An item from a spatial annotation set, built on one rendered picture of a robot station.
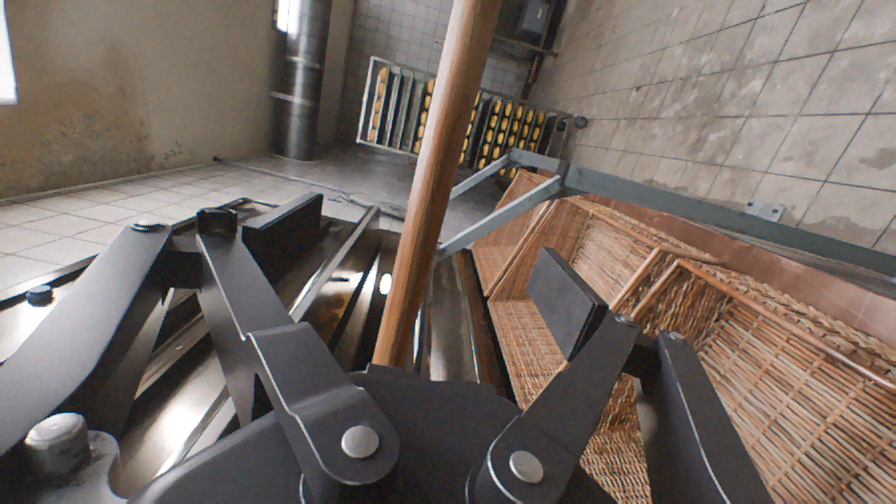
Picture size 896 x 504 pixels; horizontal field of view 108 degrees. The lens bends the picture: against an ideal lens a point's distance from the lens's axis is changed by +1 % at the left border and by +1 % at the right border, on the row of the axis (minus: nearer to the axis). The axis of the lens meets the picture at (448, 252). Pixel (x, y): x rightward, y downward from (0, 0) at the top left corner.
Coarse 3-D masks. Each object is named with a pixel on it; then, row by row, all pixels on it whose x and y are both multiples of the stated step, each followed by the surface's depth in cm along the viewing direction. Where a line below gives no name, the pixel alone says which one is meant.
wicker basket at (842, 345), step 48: (720, 288) 50; (768, 288) 56; (768, 336) 55; (816, 336) 37; (864, 336) 43; (624, 384) 69; (720, 384) 60; (768, 384) 53; (816, 384) 47; (864, 384) 42; (624, 432) 74; (768, 432) 51; (816, 432) 46; (864, 432) 41; (624, 480) 63; (768, 480) 50; (816, 480) 45; (864, 480) 41
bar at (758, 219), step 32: (512, 160) 107; (544, 160) 107; (544, 192) 63; (576, 192) 64; (608, 192) 63; (640, 192) 63; (672, 192) 63; (480, 224) 65; (736, 224) 66; (768, 224) 66; (448, 256) 67; (832, 256) 69; (864, 256) 69; (416, 352) 36
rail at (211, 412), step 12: (336, 252) 109; (324, 264) 99; (300, 300) 79; (228, 396) 51; (216, 408) 49; (204, 420) 47; (192, 432) 45; (180, 444) 43; (192, 444) 43; (180, 456) 42
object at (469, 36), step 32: (480, 0) 20; (448, 32) 21; (480, 32) 21; (448, 64) 22; (480, 64) 22; (448, 96) 22; (448, 128) 23; (448, 160) 24; (416, 192) 25; (448, 192) 25; (416, 224) 25; (416, 256) 26; (416, 288) 27; (384, 320) 28; (416, 320) 29; (384, 352) 29
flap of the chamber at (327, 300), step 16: (368, 224) 145; (352, 240) 121; (368, 240) 148; (336, 256) 106; (352, 256) 119; (368, 256) 151; (336, 272) 99; (352, 272) 121; (320, 288) 85; (336, 288) 100; (352, 288) 123; (304, 304) 78; (320, 304) 86; (336, 304) 102; (304, 320) 75; (320, 320) 87; (336, 320) 103; (320, 336) 88; (224, 416) 48; (208, 432) 45; (224, 432) 46; (192, 448) 43
